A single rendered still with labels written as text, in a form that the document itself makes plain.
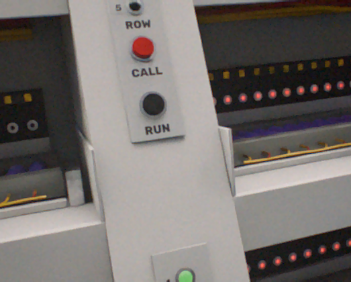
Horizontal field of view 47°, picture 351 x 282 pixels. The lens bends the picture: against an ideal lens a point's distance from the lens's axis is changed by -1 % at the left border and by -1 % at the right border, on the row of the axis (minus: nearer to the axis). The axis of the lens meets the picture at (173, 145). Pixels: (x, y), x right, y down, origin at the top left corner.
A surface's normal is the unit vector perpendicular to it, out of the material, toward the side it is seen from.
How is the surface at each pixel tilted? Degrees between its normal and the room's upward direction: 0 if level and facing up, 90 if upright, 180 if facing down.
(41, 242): 107
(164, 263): 90
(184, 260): 90
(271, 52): 90
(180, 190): 90
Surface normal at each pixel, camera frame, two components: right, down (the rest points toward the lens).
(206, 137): 0.24, -0.16
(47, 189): 0.30, 0.13
